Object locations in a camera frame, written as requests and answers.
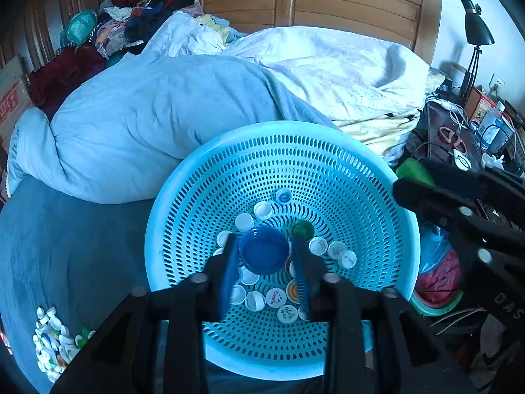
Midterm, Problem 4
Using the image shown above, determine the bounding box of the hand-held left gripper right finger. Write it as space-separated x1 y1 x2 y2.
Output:
290 234 478 394

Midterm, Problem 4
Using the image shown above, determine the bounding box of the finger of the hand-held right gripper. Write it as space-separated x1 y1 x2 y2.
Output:
418 158 525 239
393 177 525 264

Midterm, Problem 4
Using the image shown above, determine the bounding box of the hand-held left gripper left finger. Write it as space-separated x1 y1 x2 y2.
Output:
49 234 242 394

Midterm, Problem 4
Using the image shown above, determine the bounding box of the blue bottle cap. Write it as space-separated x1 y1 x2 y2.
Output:
239 226 290 275

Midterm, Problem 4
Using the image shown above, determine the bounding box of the group of sorted caps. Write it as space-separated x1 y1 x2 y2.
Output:
212 188 357 324

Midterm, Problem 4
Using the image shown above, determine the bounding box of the light blue perforated basket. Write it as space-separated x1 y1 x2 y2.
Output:
144 121 422 382

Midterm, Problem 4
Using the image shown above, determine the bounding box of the pile of mixed bottle caps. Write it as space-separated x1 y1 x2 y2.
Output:
33 306 97 382

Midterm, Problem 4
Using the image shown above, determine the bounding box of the green plastic cup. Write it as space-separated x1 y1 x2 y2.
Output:
396 159 435 187

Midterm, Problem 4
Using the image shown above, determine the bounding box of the blue plastic bag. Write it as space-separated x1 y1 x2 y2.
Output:
418 222 456 272

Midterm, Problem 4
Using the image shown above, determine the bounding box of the dark nightstand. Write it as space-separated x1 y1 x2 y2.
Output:
410 86 525 181

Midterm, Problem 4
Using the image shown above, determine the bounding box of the red plastic bag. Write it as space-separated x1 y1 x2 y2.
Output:
416 250 464 304

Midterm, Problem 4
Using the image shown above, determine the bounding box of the clear water bottle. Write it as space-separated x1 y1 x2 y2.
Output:
478 102 515 150

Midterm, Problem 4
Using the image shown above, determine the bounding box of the green plastic basin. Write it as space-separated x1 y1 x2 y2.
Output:
410 287 464 317

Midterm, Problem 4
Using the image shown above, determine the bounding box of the orange box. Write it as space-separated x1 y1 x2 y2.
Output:
465 88 497 126

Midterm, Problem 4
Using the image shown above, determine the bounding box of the pale yellow blanket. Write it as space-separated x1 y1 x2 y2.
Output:
340 109 423 165

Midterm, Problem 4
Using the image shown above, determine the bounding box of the black desk lamp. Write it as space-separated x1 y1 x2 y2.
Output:
457 0 495 99

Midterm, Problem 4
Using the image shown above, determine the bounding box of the white duvet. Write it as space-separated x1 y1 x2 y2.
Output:
141 10 431 132

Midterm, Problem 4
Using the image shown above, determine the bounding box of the light blue duvet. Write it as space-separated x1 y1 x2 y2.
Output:
8 51 341 206

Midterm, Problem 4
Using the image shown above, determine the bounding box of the wooden headboard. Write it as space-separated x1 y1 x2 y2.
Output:
201 0 443 66

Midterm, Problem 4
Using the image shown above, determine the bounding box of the dark red cloth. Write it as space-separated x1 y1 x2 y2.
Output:
28 45 108 118

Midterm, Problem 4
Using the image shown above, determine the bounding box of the heap of clothes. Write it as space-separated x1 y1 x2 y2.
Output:
94 0 203 56

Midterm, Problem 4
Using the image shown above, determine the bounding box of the cardboard box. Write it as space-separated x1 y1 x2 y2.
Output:
0 55 35 144

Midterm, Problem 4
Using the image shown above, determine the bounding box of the teal plastic bag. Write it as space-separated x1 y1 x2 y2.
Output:
61 10 98 48

